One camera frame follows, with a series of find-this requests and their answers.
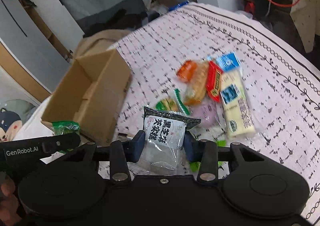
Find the black sesame cake packet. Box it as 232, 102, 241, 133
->
138, 106, 201, 175

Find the purple round cake packet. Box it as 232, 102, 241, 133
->
191, 99, 219, 128

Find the green round cookie packet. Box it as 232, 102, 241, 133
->
155, 89, 190, 116

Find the green snack packet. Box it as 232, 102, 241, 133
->
51, 120, 81, 154

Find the cream long cake packet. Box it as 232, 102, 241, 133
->
220, 69, 257, 138

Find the golden biscuit packet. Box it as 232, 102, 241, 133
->
183, 61, 209, 106

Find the orange snack packet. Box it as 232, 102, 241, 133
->
176, 60, 197, 83

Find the red candy bar packet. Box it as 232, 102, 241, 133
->
206, 61, 223, 102

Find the blue square snack packet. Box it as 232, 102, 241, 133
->
216, 52, 240, 72

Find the person's left hand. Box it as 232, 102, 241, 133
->
1, 176, 21, 226

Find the shiba dog plush pillow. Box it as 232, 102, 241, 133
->
0, 99, 37, 143

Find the brown cardboard box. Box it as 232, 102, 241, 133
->
41, 49, 132, 146

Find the tan blanket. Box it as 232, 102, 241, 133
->
73, 29, 131, 59

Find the patterned white bed sheet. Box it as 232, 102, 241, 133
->
114, 3, 319, 225

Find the white wardrobe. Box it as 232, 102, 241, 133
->
1, 0, 83, 102

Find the black clothes pile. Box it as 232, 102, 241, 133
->
83, 9, 148, 38

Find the blue foil bag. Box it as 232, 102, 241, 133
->
168, 0, 190, 11

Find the cream dotted cloth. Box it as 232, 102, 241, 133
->
290, 0, 319, 53

